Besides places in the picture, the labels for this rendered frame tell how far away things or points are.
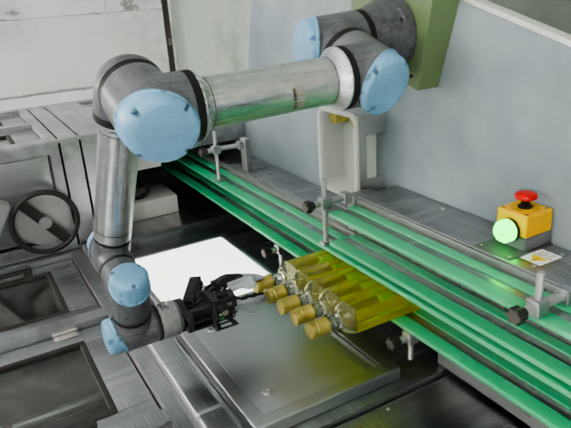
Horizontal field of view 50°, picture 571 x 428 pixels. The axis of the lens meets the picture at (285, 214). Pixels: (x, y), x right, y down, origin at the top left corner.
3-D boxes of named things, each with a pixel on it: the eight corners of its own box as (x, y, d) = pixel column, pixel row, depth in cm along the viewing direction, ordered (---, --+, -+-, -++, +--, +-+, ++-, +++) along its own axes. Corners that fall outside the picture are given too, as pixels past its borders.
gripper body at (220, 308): (241, 324, 130) (189, 342, 124) (225, 307, 137) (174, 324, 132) (238, 292, 127) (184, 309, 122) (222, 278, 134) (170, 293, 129)
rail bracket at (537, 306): (559, 294, 99) (501, 319, 93) (563, 253, 96) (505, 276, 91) (581, 304, 96) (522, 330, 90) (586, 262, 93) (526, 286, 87)
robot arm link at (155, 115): (375, 22, 117) (93, 63, 94) (425, 53, 107) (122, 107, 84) (365, 80, 125) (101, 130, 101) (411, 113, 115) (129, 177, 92)
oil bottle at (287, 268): (349, 261, 153) (275, 284, 144) (348, 240, 151) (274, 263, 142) (363, 268, 149) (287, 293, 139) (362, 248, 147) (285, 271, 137)
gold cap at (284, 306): (293, 306, 132) (276, 312, 130) (292, 290, 131) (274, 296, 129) (302, 312, 129) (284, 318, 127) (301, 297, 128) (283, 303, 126)
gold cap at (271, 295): (280, 295, 137) (263, 300, 135) (279, 280, 136) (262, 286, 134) (288, 301, 134) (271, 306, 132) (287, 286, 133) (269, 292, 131)
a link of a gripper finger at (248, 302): (274, 313, 136) (236, 320, 131) (262, 302, 140) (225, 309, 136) (274, 301, 135) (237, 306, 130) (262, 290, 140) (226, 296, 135)
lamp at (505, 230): (500, 236, 114) (489, 240, 113) (501, 214, 113) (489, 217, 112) (519, 244, 111) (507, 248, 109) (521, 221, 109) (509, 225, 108)
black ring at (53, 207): (82, 240, 203) (14, 257, 193) (70, 180, 195) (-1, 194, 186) (86, 245, 199) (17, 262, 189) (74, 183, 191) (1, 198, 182)
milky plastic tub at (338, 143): (345, 180, 170) (319, 186, 166) (343, 100, 162) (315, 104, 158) (384, 196, 155) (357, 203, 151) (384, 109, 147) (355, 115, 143)
